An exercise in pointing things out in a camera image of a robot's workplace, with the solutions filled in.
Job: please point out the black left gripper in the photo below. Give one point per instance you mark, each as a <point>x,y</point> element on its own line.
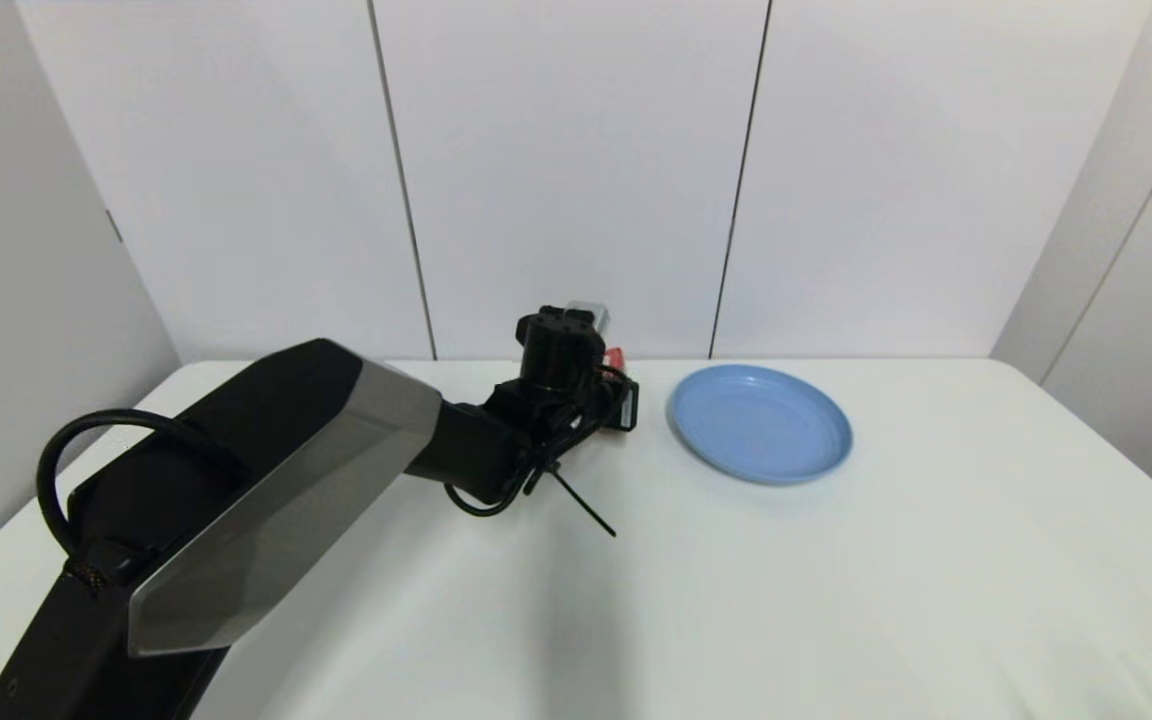
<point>622,405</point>

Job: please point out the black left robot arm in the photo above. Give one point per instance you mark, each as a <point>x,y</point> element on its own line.
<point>266,470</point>

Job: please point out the blue round plate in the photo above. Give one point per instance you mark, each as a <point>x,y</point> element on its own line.
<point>760,426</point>

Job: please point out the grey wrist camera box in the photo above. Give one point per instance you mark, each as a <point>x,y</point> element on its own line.
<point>588,316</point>

